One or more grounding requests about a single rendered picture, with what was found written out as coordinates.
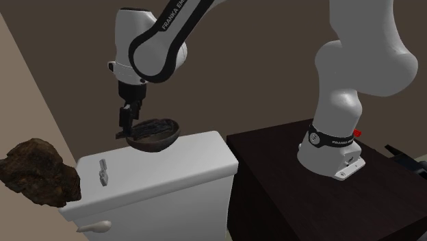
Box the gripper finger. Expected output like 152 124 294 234
130 99 144 121
118 103 133 138

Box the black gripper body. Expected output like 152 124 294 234
117 80 148 105

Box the dark brown bowl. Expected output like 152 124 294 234
125 118 181 153

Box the small grey angular object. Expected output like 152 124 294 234
99 158 109 188

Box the brown rough rock-shaped object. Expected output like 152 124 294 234
0 138 82 207

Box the dark robot stand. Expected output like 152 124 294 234
226 118 427 241

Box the black angular object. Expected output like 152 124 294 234
383 144 427 175

